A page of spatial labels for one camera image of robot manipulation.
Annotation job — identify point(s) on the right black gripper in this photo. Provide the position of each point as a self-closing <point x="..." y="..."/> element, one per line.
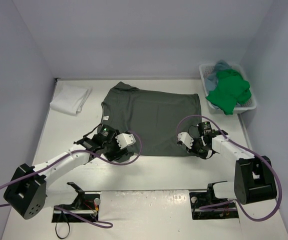
<point x="194" y="148"/>

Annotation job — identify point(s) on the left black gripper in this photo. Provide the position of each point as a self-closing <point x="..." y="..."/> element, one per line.
<point x="118" y="153"/>

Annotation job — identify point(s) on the grey t shirt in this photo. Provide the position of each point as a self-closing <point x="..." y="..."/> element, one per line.
<point x="153" y="116"/>

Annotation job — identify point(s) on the white t shirt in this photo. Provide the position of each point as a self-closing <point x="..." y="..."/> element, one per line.
<point x="70" y="99"/>

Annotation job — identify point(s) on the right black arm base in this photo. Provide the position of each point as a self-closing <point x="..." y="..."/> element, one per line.
<point x="206" y="206"/>

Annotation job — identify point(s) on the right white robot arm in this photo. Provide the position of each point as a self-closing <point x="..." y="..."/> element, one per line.
<point x="253" y="181"/>

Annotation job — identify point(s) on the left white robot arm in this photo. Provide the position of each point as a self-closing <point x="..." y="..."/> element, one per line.
<point x="29" y="190"/>

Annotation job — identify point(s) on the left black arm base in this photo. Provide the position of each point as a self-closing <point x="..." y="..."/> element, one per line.
<point x="84" y="205"/>

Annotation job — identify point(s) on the green t shirt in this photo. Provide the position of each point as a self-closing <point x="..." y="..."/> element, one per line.
<point x="231" y="90"/>

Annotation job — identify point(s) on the white plastic basket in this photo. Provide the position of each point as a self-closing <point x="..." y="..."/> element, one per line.
<point x="206" y="69"/>

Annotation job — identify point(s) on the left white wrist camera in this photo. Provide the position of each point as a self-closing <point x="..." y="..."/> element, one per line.
<point x="125" y="140"/>

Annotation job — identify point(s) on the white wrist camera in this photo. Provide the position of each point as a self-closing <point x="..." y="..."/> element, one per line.
<point x="125" y="140"/>
<point x="184" y="139"/>

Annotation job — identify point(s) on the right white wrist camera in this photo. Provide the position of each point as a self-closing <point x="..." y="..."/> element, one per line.
<point x="184" y="139"/>

